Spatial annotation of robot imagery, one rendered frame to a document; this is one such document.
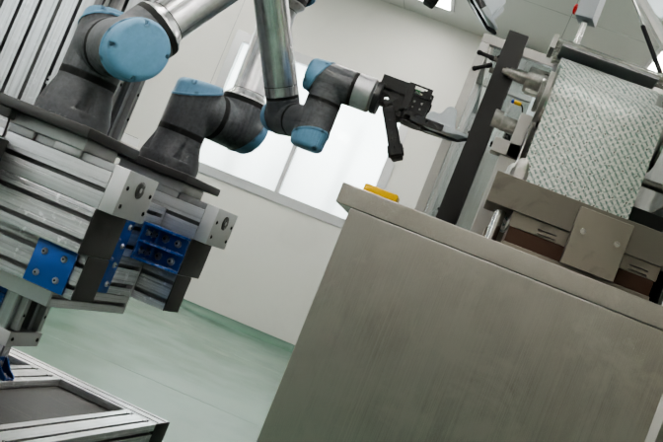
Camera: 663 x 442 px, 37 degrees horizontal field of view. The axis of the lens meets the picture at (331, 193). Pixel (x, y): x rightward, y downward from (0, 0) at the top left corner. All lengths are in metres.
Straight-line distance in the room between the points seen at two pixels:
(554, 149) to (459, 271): 0.42
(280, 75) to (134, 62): 0.43
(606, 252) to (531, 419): 0.33
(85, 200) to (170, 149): 0.54
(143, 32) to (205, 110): 0.62
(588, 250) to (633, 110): 0.40
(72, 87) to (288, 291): 5.85
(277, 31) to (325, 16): 5.85
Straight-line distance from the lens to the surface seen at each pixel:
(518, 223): 1.90
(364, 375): 1.83
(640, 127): 2.15
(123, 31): 1.86
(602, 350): 1.84
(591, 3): 2.80
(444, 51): 7.89
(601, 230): 1.89
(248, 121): 2.51
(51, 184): 1.96
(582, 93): 2.15
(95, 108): 1.99
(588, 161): 2.12
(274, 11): 2.17
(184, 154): 2.43
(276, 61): 2.18
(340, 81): 2.10
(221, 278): 7.83
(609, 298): 1.84
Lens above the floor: 0.76
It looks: 4 degrees up
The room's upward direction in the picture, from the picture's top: 22 degrees clockwise
